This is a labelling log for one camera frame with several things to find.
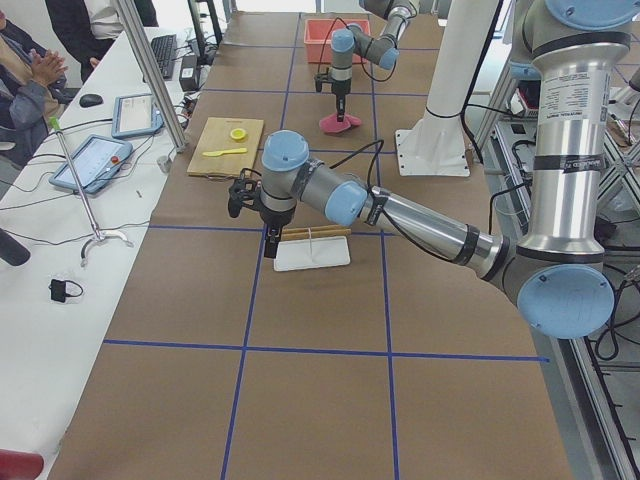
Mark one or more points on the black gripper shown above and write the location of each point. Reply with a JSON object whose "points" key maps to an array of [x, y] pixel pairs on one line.
{"points": [[339, 89], [277, 219]]}

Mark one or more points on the pink cleaning cloth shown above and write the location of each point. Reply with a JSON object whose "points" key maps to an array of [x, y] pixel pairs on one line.
{"points": [[332, 125]]}

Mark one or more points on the wooden rack rod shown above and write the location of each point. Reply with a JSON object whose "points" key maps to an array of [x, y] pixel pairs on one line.
{"points": [[321, 227], [310, 233]]}

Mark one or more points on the white rectangular tray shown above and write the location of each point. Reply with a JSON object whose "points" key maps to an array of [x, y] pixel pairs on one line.
{"points": [[312, 254]]}

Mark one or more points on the pink plastic bin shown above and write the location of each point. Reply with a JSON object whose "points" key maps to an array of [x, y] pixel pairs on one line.
{"points": [[318, 33]]}

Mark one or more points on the yellow plastic knife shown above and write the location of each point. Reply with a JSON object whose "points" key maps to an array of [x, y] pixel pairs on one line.
{"points": [[218, 153]]}

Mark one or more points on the lemon slice toy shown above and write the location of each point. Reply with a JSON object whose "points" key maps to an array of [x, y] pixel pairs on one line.
{"points": [[238, 134]]}

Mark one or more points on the wooden cutting board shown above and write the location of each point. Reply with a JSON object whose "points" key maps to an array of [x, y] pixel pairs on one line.
{"points": [[215, 136]]}

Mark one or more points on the black power adapter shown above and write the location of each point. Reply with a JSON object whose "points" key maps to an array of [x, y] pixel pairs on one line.
{"points": [[189, 76]]}

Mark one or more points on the reacher grabber stick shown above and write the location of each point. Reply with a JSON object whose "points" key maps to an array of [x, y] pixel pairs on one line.
{"points": [[99, 235]]}

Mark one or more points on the black keyboard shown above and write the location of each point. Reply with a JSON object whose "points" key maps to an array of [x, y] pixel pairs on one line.
{"points": [[164, 50]]}

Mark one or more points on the far teach pendant tablet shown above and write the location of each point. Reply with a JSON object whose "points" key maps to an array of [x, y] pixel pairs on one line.
{"points": [[135, 115]]}

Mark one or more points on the teach pendant tablet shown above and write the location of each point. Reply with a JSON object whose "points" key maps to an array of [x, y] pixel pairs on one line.
{"points": [[98, 159], [135, 115]]}

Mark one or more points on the near teach pendant tablet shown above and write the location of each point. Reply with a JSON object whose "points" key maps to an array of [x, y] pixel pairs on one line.
{"points": [[98, 159]]}

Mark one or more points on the small black clip device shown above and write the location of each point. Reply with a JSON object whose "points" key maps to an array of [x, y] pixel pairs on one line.
{"points": [[62, 290]]}

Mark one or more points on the black computer mouse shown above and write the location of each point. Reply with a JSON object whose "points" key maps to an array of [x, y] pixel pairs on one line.
{"points": [[90, 100]]}

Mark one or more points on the seated person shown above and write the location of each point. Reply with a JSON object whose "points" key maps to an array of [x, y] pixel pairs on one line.
{"points": [[32, 91]]}

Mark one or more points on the red bottle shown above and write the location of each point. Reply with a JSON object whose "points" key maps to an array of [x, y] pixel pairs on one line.
{"points": [[15, 465]]}

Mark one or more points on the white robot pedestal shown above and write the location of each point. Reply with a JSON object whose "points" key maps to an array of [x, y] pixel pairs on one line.
{"points": [[435, 145]]}

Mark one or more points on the aluminium frame post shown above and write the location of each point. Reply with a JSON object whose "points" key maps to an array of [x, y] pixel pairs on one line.
{"points": [[145, 58]]}

